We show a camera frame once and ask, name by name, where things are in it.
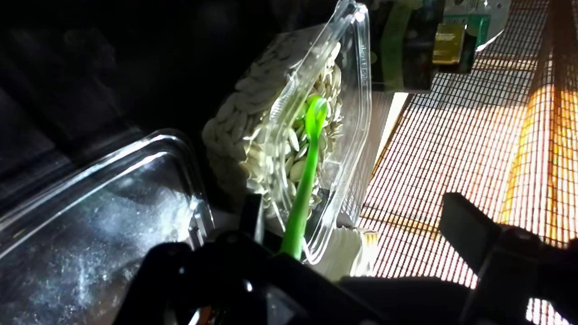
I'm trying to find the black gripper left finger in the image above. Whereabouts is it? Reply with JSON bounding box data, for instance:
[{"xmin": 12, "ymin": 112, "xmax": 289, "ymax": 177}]
[{"xmin": 114, "ymin": 194, "xmax": 291, "ymax": 325}]

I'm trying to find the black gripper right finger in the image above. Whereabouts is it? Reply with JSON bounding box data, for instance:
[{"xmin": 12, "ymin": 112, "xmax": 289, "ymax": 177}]
[{"xmin": 439, "ymin": 192, "xmax": 578, "ymax": 325}]

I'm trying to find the green plastic spoon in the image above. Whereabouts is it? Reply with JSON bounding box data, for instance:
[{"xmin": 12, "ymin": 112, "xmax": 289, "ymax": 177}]
[{"xmin": 278, "ymin": 96, "xmax": 332, "ymax": 260}]

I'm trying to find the clear plastic container lid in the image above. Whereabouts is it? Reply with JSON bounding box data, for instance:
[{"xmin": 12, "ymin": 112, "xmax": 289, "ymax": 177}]
[{"xmin": 0, "ymin": 129, "xmax": 215, "ymax": 325}]

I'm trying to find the clear plastic seed container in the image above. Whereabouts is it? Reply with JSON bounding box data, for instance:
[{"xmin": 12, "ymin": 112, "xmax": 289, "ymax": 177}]
[{"xmin": 200, "ymin": 0, "xmax": 376, "ymax": 268}]

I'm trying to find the dark green margarita box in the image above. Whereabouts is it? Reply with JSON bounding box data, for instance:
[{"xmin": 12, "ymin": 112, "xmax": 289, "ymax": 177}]
[{"xmin": 421, "ymin": 11, "xmax": 493, "ymax": 78}]

